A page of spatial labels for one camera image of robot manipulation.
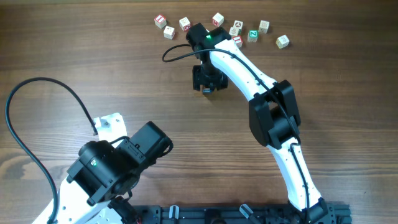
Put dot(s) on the green Z top block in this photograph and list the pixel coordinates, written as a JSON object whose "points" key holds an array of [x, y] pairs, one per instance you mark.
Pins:
{"points": [[253, 35]]}

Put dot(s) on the yellow side wooden block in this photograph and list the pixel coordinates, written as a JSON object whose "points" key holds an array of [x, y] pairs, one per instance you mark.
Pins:
{"points": [[234, 31]]}

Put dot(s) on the blue side wooden block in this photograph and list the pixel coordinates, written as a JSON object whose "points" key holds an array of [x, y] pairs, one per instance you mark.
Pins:
{"points": [[207, 91]]}

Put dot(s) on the red I top block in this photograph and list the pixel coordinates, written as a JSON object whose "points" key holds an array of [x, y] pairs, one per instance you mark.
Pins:
{"points": [[160, 21]]}

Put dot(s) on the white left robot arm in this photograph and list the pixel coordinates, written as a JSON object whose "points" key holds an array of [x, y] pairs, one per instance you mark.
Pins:
{"points": [[104, 171]]}

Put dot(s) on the yellow edge far block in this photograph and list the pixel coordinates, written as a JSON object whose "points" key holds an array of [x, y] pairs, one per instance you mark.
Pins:
{"points": [[264, 26]]}

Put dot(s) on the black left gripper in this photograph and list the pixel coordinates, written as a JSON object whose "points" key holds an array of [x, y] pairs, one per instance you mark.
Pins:
{"points": [[151, 166]]}

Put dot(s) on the panda top wooden block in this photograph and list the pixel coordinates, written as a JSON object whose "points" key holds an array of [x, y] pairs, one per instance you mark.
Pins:
{"points": [[238, 25]]}

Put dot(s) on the yellow C wooden block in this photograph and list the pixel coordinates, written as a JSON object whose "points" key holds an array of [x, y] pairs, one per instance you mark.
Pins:
{"points": [[282, 41]]}

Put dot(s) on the red I block middle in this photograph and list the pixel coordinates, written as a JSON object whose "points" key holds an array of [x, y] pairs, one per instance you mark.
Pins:
{"points": [[238, 41]]}

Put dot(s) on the number 2 wooden block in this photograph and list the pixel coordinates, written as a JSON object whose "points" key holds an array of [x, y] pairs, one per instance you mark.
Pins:
{"points": [[169, 32]]}

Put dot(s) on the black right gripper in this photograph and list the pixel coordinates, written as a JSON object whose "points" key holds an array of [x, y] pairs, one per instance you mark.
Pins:
{"points": [[221, 83]]}

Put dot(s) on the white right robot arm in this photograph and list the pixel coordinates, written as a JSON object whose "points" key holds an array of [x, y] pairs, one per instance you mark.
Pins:
{"points": [[273, 112]]}

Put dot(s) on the red M side block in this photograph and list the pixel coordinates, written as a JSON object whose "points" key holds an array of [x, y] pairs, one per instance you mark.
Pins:
{"points": [[217, 19]]}

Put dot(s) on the red O side block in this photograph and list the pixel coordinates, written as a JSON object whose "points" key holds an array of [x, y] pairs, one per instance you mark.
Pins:
{"points": [[185, 24]]}

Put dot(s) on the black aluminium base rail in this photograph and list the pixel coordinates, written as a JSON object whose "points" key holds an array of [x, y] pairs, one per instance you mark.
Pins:
{"points": [[202, 215]]}

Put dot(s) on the red i block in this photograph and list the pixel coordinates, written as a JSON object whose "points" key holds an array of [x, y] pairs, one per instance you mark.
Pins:
{"points": [[160, 21], [238, 41]]}

